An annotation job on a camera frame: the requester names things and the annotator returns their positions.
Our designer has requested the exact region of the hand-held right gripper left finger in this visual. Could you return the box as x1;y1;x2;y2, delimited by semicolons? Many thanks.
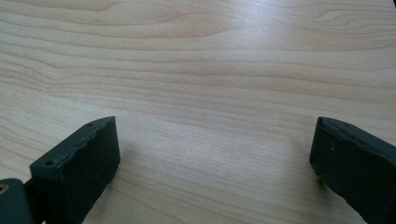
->
29;116;121;224

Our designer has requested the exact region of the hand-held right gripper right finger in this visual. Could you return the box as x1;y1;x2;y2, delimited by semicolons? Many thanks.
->
309;116;396;224

